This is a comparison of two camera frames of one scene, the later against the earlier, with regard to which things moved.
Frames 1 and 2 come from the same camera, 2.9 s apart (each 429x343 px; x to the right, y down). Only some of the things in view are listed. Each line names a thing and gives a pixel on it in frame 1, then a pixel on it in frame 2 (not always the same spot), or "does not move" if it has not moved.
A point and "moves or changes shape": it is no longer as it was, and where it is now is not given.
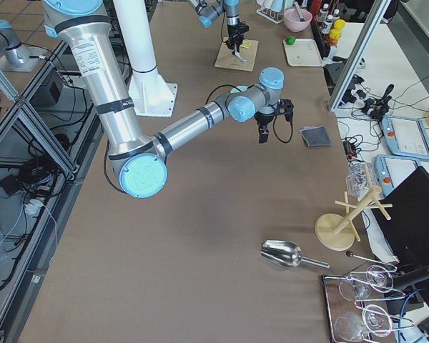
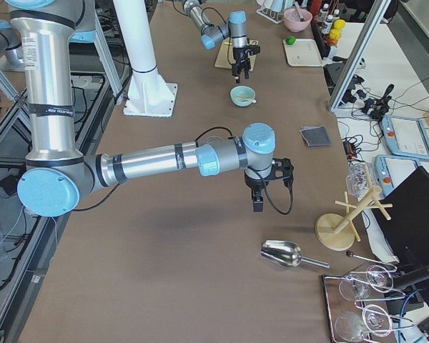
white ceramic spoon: x=241 y=56 moves or changes shape
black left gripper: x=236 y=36 → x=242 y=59
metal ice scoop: x=287 y=254 does not move
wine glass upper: x=377 y=277 does not move
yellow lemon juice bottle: x=339 y=23 does not move
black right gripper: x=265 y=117 → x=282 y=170
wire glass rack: x=362 y=306 does not move
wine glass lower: x=349 y=326 does not move
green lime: x=290 y=40 does not move
